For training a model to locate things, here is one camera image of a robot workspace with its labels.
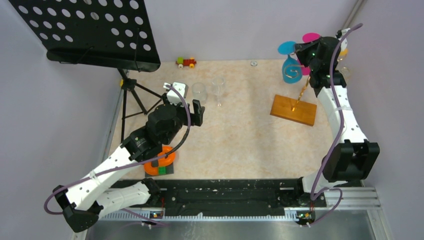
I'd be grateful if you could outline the tall clear wine glass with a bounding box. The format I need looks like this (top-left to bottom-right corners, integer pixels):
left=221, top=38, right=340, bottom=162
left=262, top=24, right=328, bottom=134
left=212, top=77, right=226, bottom=107

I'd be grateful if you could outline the pink wine glass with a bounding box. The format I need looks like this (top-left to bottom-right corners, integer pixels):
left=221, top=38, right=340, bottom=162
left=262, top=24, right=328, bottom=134
left=300, top=32, right=321, bottom=76

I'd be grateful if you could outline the orange tape dispenser toy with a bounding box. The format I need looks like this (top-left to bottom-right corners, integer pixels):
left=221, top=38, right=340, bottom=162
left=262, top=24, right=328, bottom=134
left=143, top=152, right=177, bottom=178

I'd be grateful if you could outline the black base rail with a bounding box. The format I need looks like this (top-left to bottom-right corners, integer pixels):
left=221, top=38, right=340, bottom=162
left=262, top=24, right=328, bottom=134
left=109, top=178, right=332, bottom=220

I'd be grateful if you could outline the wooden gold wine glass rack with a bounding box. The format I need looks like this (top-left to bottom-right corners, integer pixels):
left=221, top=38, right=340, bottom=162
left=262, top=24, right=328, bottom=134
left=270, top=60, right=317, bottom=127

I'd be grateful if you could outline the small metal washer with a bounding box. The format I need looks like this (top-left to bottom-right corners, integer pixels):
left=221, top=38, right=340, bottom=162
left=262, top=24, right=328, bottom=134
left=250, top=60, right=258, bottom=67

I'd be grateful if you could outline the black perforated music stand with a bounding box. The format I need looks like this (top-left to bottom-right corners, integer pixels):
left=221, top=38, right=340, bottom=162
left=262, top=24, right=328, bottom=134
left=8, top=0, right=170, bottom=143

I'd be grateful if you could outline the short clear glass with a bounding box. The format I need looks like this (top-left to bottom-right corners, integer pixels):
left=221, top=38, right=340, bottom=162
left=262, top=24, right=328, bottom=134
left=191, top=82, right=208, bottom=105

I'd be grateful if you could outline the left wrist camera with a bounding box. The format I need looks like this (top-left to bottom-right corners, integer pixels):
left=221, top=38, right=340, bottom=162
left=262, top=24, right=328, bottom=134
left=163, top=82, right=189, bottom=106

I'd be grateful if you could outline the grey corner pipe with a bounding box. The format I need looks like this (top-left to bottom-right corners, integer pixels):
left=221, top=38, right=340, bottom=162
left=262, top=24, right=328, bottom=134
left=340, top=0, right=368, bottom=29

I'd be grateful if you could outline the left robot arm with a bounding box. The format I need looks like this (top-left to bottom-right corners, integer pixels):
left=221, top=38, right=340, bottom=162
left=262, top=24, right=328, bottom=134
left=53, top=99, right=206, bottom=233

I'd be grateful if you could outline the red green toy train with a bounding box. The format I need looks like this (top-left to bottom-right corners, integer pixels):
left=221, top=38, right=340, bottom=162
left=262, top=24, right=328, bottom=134
left=175, top=57, right=197, bottom=69

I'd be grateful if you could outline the yellow wine glass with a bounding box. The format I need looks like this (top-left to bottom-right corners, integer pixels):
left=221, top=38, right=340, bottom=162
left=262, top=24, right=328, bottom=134
left=337, top=48, right=349, bottom=62

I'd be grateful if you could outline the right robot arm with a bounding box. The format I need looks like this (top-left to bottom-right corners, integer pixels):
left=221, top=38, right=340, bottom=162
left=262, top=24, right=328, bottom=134
left=293, top=36, right=380, bottom=206

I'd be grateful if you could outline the blue wine glass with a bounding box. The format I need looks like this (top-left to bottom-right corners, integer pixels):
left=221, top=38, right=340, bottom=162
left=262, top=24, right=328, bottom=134
left=277, top=41, right=303, bottom=84

